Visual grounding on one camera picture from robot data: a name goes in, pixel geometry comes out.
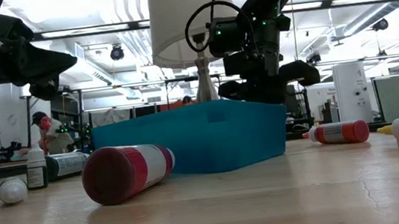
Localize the small white-capped dropper bottle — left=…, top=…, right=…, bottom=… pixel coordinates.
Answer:
left=0, top=175, right=31, bottom=206
left=22, top=142, right=51, bottom=192

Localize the black aluminium table frame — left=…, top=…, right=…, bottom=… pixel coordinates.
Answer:
left=0, top=118, right=395, bottom=179

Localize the black ceiling-mounted camera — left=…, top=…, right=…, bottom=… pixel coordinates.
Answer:
left=305, top=52, right=323, bottom=66
left=109, top=43, right=126, bottom=61
left=371, top=17, right=390, bottom=33

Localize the teal plastic bin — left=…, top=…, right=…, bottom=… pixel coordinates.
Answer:
left=88, top=92, right=293, bottom=188

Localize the red-orange food coloring bottle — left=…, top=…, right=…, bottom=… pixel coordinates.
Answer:
left=301, top=118, right=371, bottom=150

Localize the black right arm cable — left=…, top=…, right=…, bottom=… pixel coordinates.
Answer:
left=181, top=0, right=275, bottom=56

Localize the dark red food coloring bottle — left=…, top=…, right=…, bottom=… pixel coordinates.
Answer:
left=78, top=139, right=180, bottom=210

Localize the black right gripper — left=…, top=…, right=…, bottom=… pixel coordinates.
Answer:
left=206, top=7, right=323, bottom=112

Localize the green food coloring bottle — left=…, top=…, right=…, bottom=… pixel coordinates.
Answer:
left=44, top=149, right=93, bottom=183

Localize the silver lamp with white shade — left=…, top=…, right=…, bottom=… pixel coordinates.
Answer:
left=144, top=0, right=255, bottom=109

